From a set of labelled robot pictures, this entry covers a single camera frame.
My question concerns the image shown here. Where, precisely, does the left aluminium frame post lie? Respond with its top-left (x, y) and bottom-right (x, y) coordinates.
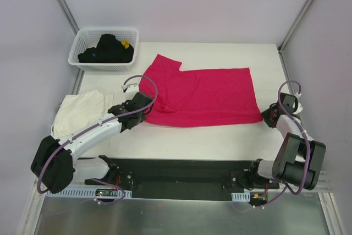
top-left (41, 0), bottom-right (82, 37)

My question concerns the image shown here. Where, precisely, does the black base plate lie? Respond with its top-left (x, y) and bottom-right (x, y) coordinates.
top-left (98, 157), bottom-right (279, 201)

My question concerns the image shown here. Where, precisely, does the right white cable duct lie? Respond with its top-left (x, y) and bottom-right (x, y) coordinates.
top-left (231, 192), bottom-right (251, 203)

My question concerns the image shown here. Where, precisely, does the black t shirt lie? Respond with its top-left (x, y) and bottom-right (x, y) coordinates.
top-left (78, 34), bottom-right (134, 64)

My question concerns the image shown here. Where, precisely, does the white cable duct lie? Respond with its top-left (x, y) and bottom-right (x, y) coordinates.
top-left (46, 187), bottom-right (132, 200)
top-left (231, 192), bottom-right (251, 203)

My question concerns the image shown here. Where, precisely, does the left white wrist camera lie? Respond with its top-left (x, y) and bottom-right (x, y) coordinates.
top-left (122, 83), bottom-right (139, 94)

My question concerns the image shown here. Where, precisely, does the right aluminium frame post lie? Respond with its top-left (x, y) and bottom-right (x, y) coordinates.
top-left (278, 0), bottom-right (315, 54)

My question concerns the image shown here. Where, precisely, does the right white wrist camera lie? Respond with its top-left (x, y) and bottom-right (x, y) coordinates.
top-left (293, 102), bottom-right (303, 115)

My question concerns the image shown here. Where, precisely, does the pink t shirt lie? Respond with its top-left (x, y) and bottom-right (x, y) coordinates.
top-left (139, 55), bottom-right (262, 128)

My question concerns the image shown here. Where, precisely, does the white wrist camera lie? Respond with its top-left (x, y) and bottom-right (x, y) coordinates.
top-left (122, 83), bottom-right (139, 94)
top-left (293, 102), bottom-right (303, 115)

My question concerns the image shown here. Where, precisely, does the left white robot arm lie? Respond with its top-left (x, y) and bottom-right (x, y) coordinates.
top-left (30, 92), bottom-right (155, 194)

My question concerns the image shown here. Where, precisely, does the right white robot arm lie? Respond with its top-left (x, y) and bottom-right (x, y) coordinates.
top-left (246, 92), bottom-right (326, 190)

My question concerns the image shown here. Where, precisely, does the aluminium frame post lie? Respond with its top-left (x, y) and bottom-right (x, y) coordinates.
top-left (278, 0), bottom-right (315, 54)
top-left (41, 0), bottom-right (82, 37)

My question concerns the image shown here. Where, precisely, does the left white cable duct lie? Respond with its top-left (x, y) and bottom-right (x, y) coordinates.
top-left (46, 187), bottom-right (132, 200)

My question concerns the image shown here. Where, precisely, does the white plastic laundry basket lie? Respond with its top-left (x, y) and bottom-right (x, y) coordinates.
top-left (68, 27), bottom-right (140, 72)

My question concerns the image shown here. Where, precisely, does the white t shirt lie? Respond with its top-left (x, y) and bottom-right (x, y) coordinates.
top-left (51, 90), bottom-right (113, 139)

